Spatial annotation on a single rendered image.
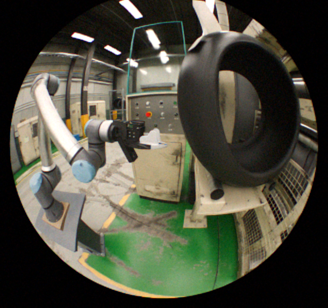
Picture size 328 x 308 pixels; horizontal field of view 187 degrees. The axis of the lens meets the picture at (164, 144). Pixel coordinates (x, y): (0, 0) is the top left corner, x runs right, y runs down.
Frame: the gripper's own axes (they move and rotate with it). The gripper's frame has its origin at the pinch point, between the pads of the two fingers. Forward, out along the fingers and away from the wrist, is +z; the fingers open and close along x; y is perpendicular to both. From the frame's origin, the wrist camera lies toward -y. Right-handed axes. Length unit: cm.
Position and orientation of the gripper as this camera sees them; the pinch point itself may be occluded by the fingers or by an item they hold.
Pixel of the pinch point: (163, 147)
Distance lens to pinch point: 35.1
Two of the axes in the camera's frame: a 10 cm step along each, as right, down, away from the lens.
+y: 1.2, -9.3, -3.6
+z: 9.7, 1.8, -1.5
